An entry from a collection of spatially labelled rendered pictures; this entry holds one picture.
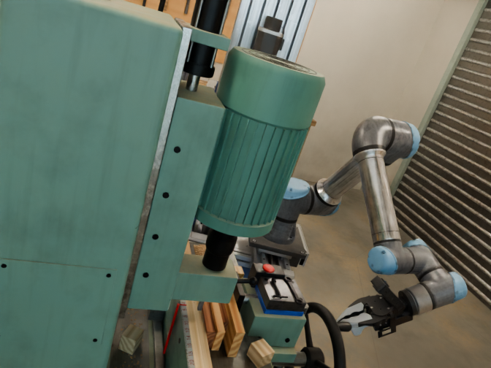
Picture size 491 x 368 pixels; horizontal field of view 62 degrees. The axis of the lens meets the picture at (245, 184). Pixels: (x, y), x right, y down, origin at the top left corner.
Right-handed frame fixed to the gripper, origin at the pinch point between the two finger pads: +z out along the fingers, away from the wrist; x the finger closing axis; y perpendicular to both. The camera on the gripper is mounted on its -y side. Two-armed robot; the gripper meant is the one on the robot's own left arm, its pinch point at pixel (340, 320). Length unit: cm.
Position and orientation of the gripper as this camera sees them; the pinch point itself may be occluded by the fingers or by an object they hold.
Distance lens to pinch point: 117.6
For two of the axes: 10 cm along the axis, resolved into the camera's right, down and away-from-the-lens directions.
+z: -9.5, 2.9, -0.9
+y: 2.1, 8.5, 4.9
